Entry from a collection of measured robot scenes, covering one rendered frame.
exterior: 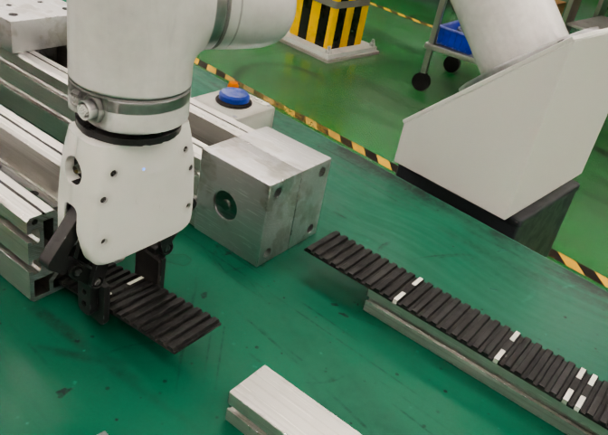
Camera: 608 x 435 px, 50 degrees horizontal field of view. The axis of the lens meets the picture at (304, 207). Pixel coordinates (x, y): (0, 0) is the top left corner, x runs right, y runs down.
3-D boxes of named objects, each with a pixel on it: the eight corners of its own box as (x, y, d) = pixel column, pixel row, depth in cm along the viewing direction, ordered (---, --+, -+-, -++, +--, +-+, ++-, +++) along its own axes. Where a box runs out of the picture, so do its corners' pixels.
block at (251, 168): (327, 226, 75) (345, 152, 70) (256, 268, 66) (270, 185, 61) (269, 193, 79) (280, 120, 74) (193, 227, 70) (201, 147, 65)
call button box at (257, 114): (270, 146, 90) (277, 104, 86) (220, 166, 82) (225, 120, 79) (227, 125, 93) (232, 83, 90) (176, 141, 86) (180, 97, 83)
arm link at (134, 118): (115, 113, 41) (114, 156, 42) (215, 87, 47) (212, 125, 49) (36, 68, 45) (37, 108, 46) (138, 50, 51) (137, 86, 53)
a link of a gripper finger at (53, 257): (31, 243, 45) (61, 288, 49) (117, 174, 48) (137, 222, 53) (21, 235, 45) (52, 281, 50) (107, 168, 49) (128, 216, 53)
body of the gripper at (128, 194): (104, 142, 42) (101, 281, 47) (217, 108, 49) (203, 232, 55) (34, 100, 45) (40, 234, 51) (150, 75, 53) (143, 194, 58)
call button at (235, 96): (254, 108, 86) (256, 94, 85) (233, 115, 83) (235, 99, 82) (232, 98, 88) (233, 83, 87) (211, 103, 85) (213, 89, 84)
